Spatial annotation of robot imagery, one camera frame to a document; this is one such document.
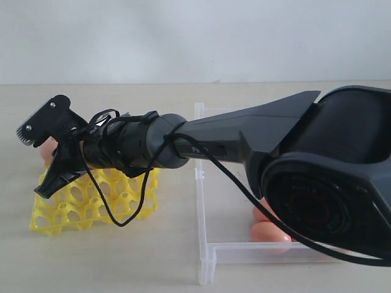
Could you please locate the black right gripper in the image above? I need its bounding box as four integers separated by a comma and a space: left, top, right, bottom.
34, 136, 87, 198

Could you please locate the clear plastic bin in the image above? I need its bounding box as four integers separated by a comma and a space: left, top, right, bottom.
194, 103, 378, 286

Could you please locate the brown egg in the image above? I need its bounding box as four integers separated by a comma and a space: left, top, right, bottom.
252, 198, 278, 222
250, 222, 292, 243
40, 137, 58, 165

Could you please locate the yellow plastic egg tray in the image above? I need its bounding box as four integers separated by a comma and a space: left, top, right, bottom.
30, 169, 144, 236

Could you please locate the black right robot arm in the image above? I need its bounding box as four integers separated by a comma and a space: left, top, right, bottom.
27, 85, 390, 267

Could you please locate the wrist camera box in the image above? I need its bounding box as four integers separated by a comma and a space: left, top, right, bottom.
16, 95, 88, 148

